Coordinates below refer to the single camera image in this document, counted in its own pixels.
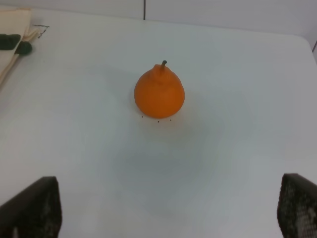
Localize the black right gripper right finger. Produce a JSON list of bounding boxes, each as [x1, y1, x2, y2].
[[277, 174, 317, 238]]

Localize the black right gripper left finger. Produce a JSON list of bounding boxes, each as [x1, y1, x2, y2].
[[0, 177, 61, 238]]

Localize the orange fruit with stem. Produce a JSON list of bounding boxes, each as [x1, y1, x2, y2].
[[134, 60, 185, 119]]

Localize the white linen bag green handles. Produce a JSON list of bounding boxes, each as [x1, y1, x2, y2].
[[0, 8, 40, 81]]

